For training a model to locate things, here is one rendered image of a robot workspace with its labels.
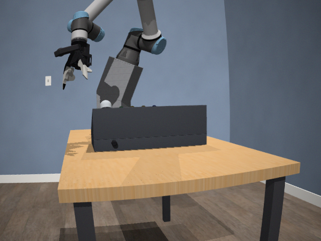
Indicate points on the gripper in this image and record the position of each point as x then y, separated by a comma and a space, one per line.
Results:
79, 60

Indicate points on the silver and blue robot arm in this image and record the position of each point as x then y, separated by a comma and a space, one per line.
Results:
148, 38

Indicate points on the dark grey control console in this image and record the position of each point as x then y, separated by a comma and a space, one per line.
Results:
148, 127

